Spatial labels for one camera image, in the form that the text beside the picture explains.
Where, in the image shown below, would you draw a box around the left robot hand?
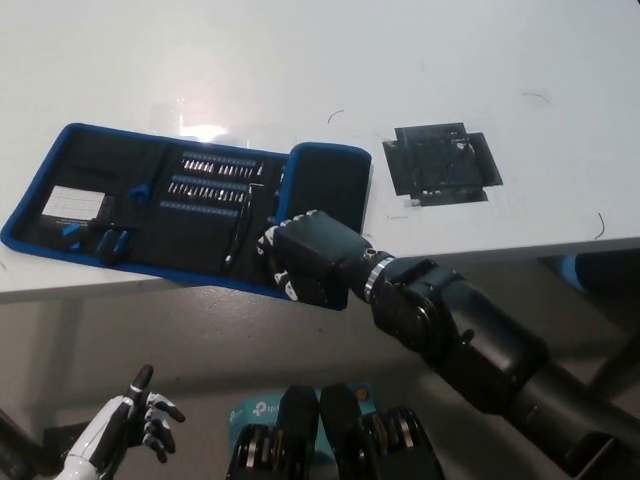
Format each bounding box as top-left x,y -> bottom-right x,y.
63,364 -> 187,470

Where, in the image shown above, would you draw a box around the row of steel screwdriver bits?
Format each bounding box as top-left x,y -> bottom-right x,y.
166,181 -> 252,202
178,156 -> 267,177

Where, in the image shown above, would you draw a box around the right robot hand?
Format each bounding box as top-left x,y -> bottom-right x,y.
256,209 -> 375,308

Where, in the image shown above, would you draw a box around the blue black tweezers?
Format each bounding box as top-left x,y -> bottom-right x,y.
96,227 -> 132,265

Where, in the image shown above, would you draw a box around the teal tp-link box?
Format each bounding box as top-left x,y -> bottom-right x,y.
228,382 -> 374,454

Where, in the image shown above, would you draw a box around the white grid card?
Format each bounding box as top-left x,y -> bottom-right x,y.
41,185 -> 105,220

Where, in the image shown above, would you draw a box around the thin black bar tool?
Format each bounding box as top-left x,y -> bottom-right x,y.
84,216 -> 132,232

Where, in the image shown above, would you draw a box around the black flexible extension shaft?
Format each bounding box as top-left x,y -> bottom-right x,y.
221,181 -> 267,275

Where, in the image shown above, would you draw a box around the black blue-edged toolkit roll case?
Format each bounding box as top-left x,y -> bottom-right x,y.
0,122 -> 374,312

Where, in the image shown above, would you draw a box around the black floor mat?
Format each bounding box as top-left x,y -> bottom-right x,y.
42,424 -> 94,455

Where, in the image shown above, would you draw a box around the small blue plastic tool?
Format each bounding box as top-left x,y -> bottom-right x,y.
61,224 -> 84,254

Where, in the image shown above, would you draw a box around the black tape patch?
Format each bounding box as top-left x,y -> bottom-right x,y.
381,119 -> 504,207

